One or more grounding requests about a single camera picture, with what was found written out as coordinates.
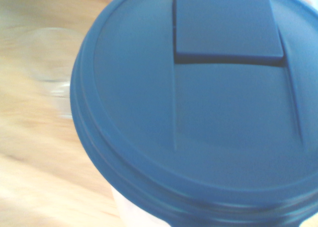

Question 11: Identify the blue plastic lid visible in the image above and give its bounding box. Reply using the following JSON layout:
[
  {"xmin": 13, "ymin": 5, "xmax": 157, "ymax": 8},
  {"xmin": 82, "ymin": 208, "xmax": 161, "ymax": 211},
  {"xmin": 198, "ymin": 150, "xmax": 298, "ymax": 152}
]
[{"xmin": 69, "ymin": 0, "xmax": 318, "ymax": 227}]

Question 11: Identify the small clear drinking glass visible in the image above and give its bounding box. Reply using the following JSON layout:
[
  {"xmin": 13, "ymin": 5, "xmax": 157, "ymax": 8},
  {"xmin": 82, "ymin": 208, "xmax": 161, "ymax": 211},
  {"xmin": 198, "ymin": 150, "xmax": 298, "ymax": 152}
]
[{"xmin": 23, "ymin": 27, "xmax": 84, "ymax": 120}]

